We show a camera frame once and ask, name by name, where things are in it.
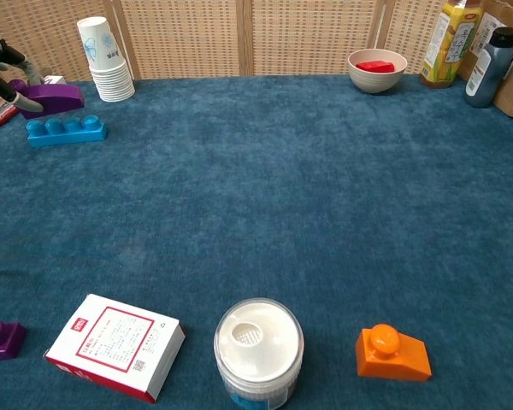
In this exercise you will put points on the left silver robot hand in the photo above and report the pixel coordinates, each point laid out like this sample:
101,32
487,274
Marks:
0,53

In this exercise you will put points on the red block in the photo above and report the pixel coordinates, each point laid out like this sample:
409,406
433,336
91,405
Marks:
375,66

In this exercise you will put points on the orange lego brick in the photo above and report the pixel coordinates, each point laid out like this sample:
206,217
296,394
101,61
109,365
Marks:
393,359

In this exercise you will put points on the light blue lego brick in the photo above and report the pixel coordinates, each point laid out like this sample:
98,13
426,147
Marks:
68,133

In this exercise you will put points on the bamboo folding screen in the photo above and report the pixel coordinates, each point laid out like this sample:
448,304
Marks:
188,38

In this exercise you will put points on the small purple lego brick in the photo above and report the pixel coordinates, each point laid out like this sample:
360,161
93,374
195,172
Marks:
2,341

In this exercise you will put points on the blue carpet table cover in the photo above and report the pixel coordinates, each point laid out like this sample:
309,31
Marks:
256,205

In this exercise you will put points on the white red-framed box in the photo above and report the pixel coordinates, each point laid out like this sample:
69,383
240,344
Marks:
115,341

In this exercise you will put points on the beige bowl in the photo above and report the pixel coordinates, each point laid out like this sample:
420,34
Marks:
376,82

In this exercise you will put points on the white round lid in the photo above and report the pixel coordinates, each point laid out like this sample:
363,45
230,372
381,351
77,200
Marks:
258,346

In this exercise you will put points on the yellow tea bottle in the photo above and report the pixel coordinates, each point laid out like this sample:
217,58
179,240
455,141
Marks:
449,47

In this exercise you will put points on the dark grey bottle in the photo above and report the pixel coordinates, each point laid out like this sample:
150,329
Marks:
487,72

